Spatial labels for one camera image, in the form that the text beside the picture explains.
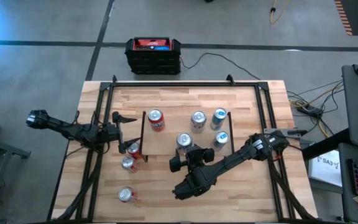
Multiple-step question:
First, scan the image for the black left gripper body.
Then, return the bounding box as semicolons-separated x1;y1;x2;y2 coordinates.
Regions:
111;111;127;155

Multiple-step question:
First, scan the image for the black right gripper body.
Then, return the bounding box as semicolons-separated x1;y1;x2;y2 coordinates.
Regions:
168;144;216;174

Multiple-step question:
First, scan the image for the silver Diet Coke can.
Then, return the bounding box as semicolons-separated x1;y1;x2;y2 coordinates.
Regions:
175;132;194;156
190;110;208;134

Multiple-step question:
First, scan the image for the red Coca-Cola can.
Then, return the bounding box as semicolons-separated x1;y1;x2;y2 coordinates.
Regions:
121;155;141;174

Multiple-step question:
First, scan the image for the blue silver Red Bull can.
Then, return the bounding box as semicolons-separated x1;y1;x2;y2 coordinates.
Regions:
209;107;229;131
210;130;229;152

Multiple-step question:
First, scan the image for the red Fanta strawberry can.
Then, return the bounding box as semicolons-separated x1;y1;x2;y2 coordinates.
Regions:
126;141;142;160
147;108;167;133

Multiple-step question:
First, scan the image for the red soda can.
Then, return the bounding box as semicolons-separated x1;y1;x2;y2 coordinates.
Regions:
117;185;139;203

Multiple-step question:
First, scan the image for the red black power station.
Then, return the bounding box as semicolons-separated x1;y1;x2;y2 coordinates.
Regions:
124;36;181;75

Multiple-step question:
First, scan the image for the grey metal side table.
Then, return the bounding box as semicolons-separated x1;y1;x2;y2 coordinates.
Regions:
0;133;32;224

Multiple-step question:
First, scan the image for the black power strip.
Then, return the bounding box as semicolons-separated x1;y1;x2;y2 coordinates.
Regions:
300;104;323;116

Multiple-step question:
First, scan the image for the white printed paper sheet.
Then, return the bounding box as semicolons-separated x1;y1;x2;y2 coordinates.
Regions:
308;149;343;187

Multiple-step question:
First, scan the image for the dark grey desk top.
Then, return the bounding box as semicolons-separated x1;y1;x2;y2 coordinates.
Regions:
337;142;358;224

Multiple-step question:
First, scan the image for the black mat with striped edge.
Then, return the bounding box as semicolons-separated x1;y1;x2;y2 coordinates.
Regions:
333;0;358;37

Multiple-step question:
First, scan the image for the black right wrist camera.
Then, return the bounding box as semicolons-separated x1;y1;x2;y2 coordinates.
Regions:
185;146;205;170

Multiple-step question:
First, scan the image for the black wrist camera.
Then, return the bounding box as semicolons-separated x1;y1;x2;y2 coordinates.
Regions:
106;123;119;141
185;146;205;170

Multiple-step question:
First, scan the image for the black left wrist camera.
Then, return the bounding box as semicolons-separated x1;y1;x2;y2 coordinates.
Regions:
106;123;119;141

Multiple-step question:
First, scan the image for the wooden shelf with black frame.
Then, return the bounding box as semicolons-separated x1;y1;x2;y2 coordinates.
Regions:
139;110;235;163

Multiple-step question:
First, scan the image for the black aluminium table frame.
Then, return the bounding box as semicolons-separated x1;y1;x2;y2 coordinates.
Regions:
47;74;318;223

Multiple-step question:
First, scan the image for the grey metal base plate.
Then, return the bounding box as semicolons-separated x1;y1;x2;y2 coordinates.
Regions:
263;127;291;138

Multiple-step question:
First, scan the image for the black power cable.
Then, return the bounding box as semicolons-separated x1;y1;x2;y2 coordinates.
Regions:
178;52;261;81

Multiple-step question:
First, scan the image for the tangled floor cable bundle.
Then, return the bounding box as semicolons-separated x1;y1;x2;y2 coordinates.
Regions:
286;79;344;138

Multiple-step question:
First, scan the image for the yellow floor cable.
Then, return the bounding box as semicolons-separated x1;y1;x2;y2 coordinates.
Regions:
269;0;289;25

